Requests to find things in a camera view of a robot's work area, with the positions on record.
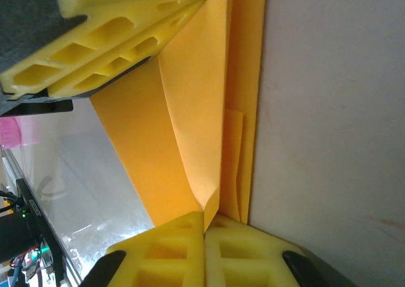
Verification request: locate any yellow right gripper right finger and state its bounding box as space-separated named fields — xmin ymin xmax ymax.
xmin=204 ymin=214 xmax=360 ymax=287

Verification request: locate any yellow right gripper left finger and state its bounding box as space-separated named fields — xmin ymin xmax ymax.
xmin=78 ymin=211 xmax=206 ymax=287

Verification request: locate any orange square paper sheet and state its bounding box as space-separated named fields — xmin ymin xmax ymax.
xmin=90 ymin=0 xmax=268 ymax=229

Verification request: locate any clear bag with pink label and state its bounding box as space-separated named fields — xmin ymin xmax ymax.
xmin=0 ymin=115 xmax=44 ymax=150

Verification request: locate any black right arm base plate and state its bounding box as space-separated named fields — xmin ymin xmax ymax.
xmin=15 ymin=178 xmax=80 ymax=287

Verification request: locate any black electronics box with wires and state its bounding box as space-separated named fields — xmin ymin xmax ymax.
xmin=0 ymin=248 xmax=56 ymax=287

